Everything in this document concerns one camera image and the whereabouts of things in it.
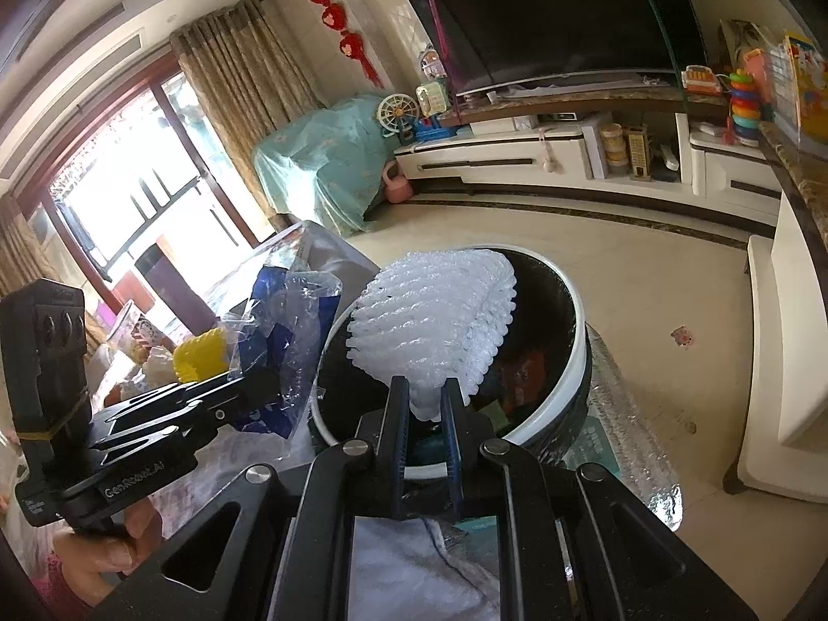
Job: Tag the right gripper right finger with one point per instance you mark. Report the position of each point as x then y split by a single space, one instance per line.
464 431

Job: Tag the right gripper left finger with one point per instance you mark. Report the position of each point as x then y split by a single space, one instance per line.
392 447

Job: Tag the white foam fruit net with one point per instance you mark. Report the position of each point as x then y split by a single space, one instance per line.
431 316

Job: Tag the white tissue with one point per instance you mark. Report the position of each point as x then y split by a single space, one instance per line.
158 370

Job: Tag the blue clear plastic bag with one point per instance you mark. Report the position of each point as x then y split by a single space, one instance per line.
288 317

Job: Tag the yellow foam fruit net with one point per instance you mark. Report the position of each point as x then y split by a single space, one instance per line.
201 357

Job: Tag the orange snack wrapper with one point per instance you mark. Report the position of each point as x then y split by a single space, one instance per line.
523 383

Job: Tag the white trash bin black liner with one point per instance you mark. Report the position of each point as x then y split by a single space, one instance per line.
549 316

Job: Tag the person's left hand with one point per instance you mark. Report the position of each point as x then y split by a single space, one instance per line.
85 560

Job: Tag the clear jar of snack balls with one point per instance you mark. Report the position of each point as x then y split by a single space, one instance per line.
135 335

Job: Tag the silver foil floor mat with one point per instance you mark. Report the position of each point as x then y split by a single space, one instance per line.
602 426

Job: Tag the purple thermos bottle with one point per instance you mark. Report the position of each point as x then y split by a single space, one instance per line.
159 272

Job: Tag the beige curtain left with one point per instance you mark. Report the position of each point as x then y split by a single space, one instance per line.
22 260

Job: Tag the beige curtain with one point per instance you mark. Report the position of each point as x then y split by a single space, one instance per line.
244 65
22 260

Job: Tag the pink kettlebell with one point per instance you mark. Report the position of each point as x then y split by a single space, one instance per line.
396 187

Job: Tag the teal cloth covered armchair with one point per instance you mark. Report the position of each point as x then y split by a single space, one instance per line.
327 166

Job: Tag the marble top side counter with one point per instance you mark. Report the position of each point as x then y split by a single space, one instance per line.
783 451

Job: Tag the toy ferris wheel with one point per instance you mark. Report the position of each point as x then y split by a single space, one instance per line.
397 114

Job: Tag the yellow toy phone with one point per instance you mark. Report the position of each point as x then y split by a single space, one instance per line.
433 98

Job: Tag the white tv cabinet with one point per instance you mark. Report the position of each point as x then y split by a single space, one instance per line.
650 146

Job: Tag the black flat screen television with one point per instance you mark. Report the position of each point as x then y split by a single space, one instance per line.
488 44

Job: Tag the beige curtain right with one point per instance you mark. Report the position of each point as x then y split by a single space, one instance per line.
244 65

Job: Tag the red heart knot hanging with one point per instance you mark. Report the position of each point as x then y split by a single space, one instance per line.
350 43

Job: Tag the yellow picture book box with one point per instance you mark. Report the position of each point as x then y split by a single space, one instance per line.
799 88

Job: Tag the colourful stacking ring toy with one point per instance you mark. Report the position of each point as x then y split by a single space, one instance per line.
745 110

